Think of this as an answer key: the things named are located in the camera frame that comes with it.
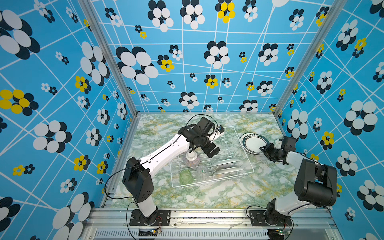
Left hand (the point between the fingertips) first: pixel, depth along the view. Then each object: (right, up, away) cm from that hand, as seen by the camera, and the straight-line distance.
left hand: (214, 144), depth 79 cm
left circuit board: (-32, -41, -9) cm, 53 cm away
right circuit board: (+28, -41, -9) cm, 51 cm away
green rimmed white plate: (+28, -2, +21) cm, 35 cm away
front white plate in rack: (+8, -13, -5) cm, 16 cm away
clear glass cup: (-6, -15, -1) cm, 17 cm away
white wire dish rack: (-10, -15, +8) cm, 19 cm away
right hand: (+33, -5, +15) cm, 37 cm away
